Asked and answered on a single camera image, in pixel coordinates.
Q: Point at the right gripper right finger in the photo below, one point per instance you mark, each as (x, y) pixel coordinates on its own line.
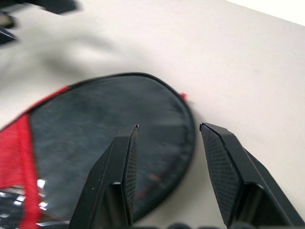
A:
(228, 171)

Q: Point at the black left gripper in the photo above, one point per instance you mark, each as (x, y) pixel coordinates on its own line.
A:
(59, 6)

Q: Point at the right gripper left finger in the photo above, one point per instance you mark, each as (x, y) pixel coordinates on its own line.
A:
(107, 179)

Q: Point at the black table tennis paddle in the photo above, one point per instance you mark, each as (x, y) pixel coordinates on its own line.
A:
(107, 114)

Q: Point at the black red paddle case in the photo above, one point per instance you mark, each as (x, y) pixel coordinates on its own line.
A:
(16, 148)

